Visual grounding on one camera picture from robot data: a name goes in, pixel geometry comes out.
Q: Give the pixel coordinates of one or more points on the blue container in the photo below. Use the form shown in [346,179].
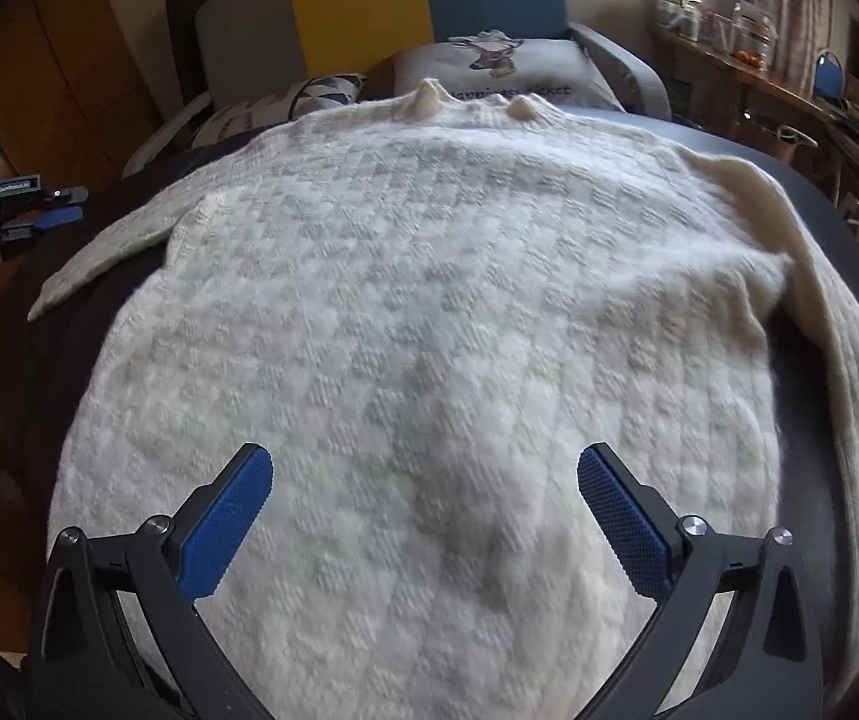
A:
[828,79]

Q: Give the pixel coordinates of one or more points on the white printed pillow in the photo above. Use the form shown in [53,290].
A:
[249,116]

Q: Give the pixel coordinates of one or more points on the pink patterned curtain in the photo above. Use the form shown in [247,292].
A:
[789,0]

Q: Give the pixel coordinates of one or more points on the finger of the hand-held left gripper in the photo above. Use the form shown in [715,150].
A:
[58,219]
[62,196]

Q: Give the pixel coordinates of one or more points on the white knit sweater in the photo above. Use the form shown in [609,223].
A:
[437,315]

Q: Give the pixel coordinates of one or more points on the grey deer print pillow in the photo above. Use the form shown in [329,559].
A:
[549,64]

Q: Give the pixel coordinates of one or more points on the grey yellow blue sofa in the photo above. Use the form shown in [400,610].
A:
[354,7]

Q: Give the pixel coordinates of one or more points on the wooden desk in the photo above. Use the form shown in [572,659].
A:
[774,90]

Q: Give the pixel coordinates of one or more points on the small oranges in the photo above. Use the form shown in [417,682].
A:
[748,56]

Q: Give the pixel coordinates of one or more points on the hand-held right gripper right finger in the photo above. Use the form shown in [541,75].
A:
[628,532]

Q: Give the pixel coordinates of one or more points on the group of jars and bottles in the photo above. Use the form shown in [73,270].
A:
[744,26]

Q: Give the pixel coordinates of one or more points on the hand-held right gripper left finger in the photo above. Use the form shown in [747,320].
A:
[227,525]

